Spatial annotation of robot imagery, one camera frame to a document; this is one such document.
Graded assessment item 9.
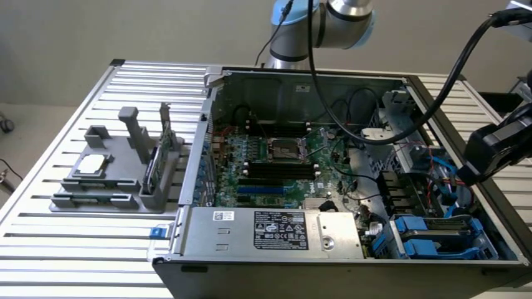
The metal drive cage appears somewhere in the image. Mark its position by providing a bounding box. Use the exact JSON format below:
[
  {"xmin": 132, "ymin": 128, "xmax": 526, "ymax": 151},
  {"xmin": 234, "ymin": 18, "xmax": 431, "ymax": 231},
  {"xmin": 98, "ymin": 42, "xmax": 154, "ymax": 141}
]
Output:
[{"xmin": 360, "ymin": 89, "xmax": 442, "ymax": 175}]

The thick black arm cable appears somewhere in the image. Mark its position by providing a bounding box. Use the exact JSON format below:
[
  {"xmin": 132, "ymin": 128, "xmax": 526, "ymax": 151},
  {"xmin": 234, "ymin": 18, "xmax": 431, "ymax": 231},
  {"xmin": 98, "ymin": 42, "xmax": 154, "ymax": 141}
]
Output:
[{"xmin": 306, "ymin": 0, "xmax": 532, "ymax": 145}]

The silver power supply unit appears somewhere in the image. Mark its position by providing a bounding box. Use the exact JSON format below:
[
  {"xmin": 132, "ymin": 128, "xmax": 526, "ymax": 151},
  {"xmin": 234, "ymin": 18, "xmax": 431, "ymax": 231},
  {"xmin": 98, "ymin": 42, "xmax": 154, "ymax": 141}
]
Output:
[{"xmin": 178, "ymin": 206, "xmax": 367, "ymax": 260}]

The CPU socket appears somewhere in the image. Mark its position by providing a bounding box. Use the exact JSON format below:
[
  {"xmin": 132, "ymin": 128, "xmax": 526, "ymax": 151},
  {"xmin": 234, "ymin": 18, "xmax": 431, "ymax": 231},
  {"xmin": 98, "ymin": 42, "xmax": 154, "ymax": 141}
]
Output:
[{"xmin": 266, "ymin": 136, "xmax": 314, "ymax": 164}]

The green graphics card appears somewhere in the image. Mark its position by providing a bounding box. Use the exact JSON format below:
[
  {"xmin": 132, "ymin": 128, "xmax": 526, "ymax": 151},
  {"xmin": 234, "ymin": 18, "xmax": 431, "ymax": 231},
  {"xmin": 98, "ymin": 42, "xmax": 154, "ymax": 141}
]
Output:
[{"xmin": 159, "ymin": 102, "xmax": 176, "ymax": 158}]

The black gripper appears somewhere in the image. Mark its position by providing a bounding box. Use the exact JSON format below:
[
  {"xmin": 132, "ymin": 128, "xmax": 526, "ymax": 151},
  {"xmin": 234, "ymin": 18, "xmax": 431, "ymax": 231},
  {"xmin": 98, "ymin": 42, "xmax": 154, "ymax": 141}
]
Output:
[{"xmin": 456, "ymin": 103, "xmax": 532, "ymax": 187}]

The blue disk bay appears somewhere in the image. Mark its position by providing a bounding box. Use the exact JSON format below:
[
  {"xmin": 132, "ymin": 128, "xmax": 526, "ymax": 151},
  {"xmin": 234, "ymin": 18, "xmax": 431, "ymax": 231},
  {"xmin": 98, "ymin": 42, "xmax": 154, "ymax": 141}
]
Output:
[{"xmin": 372, "ymin": 214, "xmax": 500, "ymax": 260}]

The green expansion card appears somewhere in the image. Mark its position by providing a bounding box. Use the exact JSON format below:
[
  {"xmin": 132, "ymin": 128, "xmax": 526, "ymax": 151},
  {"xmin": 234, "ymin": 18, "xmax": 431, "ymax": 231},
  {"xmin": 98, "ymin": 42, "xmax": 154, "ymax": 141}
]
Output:
[{"xmin": 143, "ymin": 145, "xmax": 164, "ymax": 191}]

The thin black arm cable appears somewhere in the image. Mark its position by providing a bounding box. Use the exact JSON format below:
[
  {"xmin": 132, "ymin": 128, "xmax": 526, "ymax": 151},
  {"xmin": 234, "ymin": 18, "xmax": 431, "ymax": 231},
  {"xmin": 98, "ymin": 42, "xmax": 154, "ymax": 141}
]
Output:
[{"xmin": 254, "ymin": 0, "xmax": 295, "ymax": 67}]

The blue case latch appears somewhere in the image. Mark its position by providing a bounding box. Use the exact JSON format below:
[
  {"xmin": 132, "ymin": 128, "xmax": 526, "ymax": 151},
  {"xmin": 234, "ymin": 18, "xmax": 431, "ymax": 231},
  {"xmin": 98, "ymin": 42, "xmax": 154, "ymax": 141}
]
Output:
[{"xmin": 148, "ymin": 224, "xmax": 168, "ymax": 240}]

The grey parts rack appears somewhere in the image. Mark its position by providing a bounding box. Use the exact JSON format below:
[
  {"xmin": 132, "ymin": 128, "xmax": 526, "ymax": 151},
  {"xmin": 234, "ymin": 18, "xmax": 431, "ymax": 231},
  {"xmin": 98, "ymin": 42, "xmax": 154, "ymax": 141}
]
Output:
[{"xmin": 50, "ymin": 105, "xmax": 194, "ymax": 214}]

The open black PC case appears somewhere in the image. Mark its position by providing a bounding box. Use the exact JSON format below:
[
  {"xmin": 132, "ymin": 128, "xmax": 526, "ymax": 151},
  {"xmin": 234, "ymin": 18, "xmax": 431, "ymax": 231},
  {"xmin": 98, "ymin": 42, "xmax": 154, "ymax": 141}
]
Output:
[{"xmin": 151, "ymin": 66, "xmax": 532, "ymax": 299}]

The silver chipset heatsink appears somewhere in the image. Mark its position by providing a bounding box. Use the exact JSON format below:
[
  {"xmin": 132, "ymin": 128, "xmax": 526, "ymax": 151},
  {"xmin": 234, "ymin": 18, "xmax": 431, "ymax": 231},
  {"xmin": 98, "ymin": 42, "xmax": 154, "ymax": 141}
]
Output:
[{"xmin": 303, "ymin": 197, "xmax": 335, "ymax": 211}]

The silver CPU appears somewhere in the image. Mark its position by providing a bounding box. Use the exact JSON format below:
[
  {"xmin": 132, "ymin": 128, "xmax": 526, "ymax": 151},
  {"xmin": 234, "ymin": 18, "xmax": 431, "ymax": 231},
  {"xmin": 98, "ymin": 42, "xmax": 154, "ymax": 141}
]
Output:
[{"xmin": 80, "ymin": 154, "xmax": 112, "ymax": 173}]

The blue data wire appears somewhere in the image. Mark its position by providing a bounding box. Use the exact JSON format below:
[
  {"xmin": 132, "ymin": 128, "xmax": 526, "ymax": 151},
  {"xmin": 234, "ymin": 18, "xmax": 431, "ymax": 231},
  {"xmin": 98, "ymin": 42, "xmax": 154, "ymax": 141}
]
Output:
[{"xmin": 430, "ymin": 154, "xmax": 463, "ymax": 219}]

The green motherboard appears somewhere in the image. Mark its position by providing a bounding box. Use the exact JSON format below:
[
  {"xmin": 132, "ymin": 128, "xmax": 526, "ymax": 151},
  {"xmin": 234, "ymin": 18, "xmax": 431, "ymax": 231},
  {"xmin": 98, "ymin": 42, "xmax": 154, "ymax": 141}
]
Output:
[{"xmin": 207, "ymin": 123, "xmax": 378, "ymax": 213}]

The green RAM stick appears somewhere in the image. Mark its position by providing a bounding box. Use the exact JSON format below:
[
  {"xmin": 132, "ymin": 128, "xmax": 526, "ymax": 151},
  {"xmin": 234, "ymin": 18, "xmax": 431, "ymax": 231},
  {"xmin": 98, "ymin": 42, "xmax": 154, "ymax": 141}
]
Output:
[{"xmin": 62, "ymin": 179, "xmax": 139, "ymax": 190}]

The black floor cable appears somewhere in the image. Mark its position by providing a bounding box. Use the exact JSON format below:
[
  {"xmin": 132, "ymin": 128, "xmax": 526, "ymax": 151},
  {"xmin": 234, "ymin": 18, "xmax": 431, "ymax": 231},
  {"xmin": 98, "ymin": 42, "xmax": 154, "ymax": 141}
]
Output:
[{"xmin": 0, "ymin": 158, "xmax": 26, "ymax": 189}]

